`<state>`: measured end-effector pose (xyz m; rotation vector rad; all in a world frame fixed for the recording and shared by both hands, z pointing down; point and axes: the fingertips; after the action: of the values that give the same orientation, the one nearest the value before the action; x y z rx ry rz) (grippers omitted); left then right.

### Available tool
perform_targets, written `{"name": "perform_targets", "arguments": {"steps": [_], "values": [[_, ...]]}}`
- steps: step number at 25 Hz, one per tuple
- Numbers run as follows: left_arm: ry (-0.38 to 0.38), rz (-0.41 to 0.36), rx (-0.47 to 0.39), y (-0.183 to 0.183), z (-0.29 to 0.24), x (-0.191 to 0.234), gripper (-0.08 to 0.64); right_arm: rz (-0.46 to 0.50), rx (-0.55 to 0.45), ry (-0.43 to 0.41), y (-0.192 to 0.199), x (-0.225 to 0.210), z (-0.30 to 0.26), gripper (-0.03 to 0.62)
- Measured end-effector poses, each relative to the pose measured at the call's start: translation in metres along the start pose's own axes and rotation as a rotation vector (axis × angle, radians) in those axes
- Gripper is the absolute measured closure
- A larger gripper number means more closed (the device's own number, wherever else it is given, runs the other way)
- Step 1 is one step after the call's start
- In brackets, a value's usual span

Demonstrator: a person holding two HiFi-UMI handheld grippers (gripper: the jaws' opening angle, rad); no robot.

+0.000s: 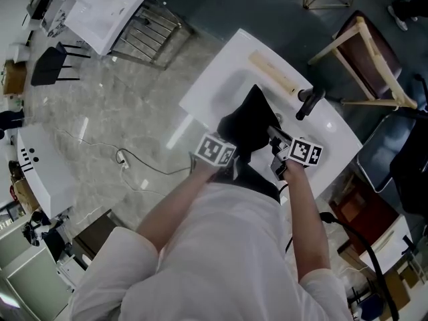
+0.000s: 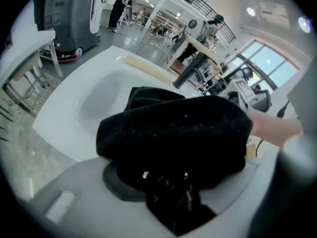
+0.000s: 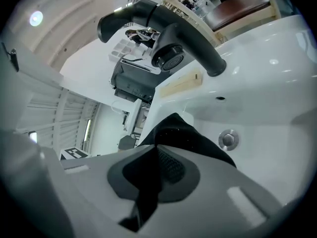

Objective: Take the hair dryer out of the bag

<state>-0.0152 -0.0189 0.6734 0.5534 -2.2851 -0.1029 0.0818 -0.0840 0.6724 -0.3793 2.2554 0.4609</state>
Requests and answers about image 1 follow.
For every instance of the cardboard box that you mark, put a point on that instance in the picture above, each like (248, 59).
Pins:
(23, 192)
(15, 79)

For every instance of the person's dark trousers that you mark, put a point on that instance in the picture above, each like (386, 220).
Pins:
(257, 182)

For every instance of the grey metal cabinet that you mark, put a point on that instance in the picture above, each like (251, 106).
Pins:
(30, 279)

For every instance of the white power strip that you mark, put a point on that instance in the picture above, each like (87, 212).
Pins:
(122, 160)

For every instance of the black sink faucet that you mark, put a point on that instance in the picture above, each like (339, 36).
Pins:
(309, 104)

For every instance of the person's right forearm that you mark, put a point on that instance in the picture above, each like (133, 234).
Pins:
(307, 219)

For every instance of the grey folding chair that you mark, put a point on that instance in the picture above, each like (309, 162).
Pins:
(384, 145)

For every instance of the white sink basin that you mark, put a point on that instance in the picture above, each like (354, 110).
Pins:
(334, 145)

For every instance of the white counter black marks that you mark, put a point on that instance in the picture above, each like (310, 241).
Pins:
(43, 172)

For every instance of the small white box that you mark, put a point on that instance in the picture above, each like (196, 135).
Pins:
(18, 52)

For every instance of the beige wooden strip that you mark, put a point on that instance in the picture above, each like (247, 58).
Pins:
(272, 72)

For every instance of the black office chair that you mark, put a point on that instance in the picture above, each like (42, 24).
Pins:
(411, 179)

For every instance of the marble pattern counter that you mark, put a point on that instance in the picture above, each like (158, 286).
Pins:
(58, 18)

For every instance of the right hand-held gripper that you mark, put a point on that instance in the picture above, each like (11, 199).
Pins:
(304, 152)

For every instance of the white low cabinet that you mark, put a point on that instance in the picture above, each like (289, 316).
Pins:
(391, 242)

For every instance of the person's left forearm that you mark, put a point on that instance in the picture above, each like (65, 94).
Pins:
(177, 206)

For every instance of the wooden chair brown seat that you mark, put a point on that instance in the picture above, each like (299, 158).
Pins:
(378, 55)

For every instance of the dark brown cabinet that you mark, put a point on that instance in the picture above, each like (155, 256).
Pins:
(97, 232)

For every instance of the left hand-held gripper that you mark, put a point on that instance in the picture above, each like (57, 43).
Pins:
(214, 149)

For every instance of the person's white shirt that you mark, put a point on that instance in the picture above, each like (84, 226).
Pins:
(217, 263)

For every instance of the dark chair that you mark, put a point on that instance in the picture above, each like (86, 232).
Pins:
(48, 67)

